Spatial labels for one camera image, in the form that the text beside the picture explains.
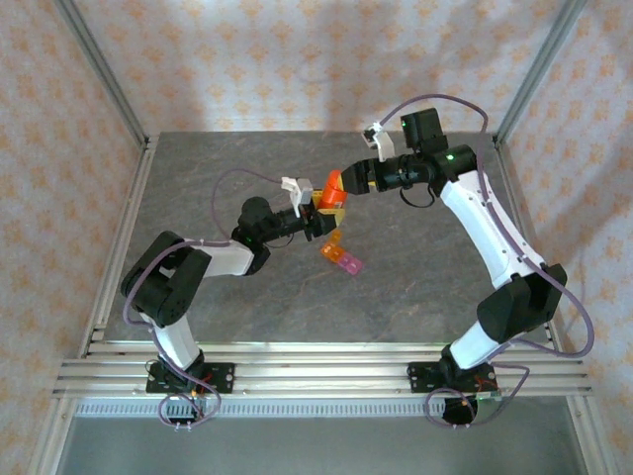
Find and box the orange plastic block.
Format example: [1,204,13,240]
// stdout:
[316,169,350,212]

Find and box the orange and pink pill organizer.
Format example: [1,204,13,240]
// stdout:
[319,228,367,277]

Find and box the orange patterned fabric backdrop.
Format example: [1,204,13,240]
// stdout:
[0,0,633,475]

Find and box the thin black right gripper cable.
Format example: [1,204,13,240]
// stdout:
[399,184,437,210]

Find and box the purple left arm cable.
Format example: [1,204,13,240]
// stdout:
[121,168,298,430]

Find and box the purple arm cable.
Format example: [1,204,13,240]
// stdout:
[378,93,596,429]
[121,168,298,430]

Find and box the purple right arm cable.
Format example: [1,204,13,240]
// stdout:
[378,93,596,429]

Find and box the aluminium side rail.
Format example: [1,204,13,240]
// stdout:
[78,133,160,358]
[492,132,580,358]

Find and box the aluminium frame post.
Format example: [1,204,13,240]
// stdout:
[52,0,152,148]
[493,0,590,148]

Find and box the aluminium mounting rail beam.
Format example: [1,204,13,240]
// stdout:
[51,343,593,400]

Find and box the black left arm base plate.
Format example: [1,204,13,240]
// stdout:
[145,362,236,396]

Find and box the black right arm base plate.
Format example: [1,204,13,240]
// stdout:
[407,362,497,396]

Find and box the slotted grey cable duct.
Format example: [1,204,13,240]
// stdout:
[73,399,575,419]

